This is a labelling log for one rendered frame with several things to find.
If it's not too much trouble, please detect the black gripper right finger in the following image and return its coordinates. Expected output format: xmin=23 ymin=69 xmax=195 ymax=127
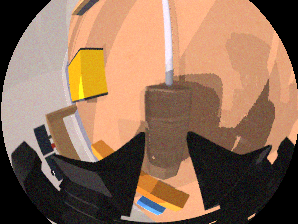
xmin=186 ymin=131 xmax=273 ymax=210

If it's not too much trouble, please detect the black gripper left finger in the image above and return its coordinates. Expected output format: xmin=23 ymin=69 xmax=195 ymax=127
xmin=51 ymin=132 xmax=145 ymax=217

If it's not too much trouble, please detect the yellow box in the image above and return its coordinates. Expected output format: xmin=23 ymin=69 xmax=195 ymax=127
xmin=68 ymin=47 xmax=109 ymax=103

